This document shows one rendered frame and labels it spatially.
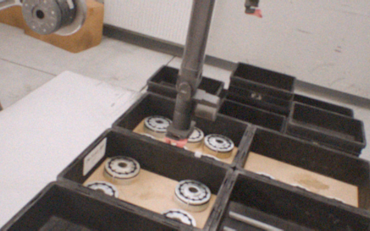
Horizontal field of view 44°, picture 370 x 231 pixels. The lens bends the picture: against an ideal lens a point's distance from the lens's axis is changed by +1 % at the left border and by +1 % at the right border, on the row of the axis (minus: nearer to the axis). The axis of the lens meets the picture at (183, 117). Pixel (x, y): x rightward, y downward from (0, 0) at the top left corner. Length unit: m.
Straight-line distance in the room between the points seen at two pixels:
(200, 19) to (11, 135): 0.88
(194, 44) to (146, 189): 0.43
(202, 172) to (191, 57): 0.34
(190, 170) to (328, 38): 3.15
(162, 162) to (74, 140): 0.48
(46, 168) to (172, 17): 3.01
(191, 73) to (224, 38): 3.18
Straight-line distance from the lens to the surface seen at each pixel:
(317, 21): 4.29
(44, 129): 1.78
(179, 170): 1.34
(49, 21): 1.61
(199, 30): 1.19
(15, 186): 1.51
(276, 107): 2.82
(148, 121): 1.58
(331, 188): 1.56
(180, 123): 1.34
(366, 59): 4.40
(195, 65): 1.24
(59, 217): 1.21
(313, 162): 1.59
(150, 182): 1.34
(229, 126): 1.57
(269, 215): 1.35
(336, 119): 2.71
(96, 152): 1.31
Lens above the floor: 1.64
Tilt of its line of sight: 29 degrees down
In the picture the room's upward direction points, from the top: 12 degrees clockwise
